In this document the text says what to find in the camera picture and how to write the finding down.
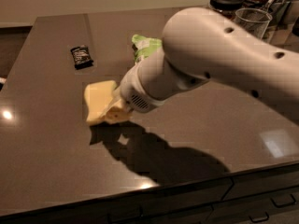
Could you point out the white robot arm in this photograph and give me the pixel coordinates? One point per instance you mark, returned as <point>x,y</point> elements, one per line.
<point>200,45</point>

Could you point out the dark drawer with handle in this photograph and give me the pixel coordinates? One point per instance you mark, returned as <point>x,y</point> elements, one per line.
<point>261,183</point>

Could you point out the black lower drawer handle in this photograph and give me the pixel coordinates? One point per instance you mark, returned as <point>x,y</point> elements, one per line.
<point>259,219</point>

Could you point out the dark middle drawer front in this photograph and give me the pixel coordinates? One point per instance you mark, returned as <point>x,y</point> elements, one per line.
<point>184,201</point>

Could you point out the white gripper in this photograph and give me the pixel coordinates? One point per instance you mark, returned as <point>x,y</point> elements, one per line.
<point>133,92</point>

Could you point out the yellow sponge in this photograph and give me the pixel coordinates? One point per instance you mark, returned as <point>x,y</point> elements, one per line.
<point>97,97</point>

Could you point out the black snack packet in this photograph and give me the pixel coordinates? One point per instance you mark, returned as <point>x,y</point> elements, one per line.
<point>81,56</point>

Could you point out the green rice chip bag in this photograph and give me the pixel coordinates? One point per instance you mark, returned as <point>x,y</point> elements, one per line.
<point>144,46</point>

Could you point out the glass jar with black lid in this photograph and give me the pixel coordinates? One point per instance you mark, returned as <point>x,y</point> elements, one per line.
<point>227,8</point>

